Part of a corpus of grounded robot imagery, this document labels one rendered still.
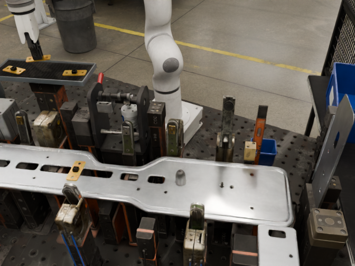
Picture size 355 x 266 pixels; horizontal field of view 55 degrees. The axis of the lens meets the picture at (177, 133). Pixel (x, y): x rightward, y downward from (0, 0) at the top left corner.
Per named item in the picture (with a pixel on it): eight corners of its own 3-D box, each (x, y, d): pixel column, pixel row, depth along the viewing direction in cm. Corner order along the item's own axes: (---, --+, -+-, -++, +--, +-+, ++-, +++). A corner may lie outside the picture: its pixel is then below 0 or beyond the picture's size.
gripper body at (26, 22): (12, 2, 115) (23, 34, 122) (7, 13, 107) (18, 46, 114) (36, 0, 115) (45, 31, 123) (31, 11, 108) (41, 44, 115)
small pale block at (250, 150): (235, 218, 129) (245, 148, 106) (235, 211, 132) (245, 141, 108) (244, 219, 129) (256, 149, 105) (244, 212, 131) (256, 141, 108)
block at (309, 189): (290, 270, 113) (310, 215, 94) (287, 238, 122) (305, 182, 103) (299, 271, 113) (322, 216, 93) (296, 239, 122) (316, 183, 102)
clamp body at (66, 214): (72, 287, 111) (42, 224, 88) (86, 253, 120) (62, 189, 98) (99, 291, 109) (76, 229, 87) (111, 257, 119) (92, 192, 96)
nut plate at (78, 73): (62, 76, 124) (61, 73, 123) (65, 70, 127) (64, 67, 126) (84, 75, 124) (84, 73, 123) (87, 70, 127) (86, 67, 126)
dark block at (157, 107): (155, 194, 139) (146, 112, 112) (158, 181, 145) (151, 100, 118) (167, 196, 139) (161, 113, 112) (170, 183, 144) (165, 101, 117)
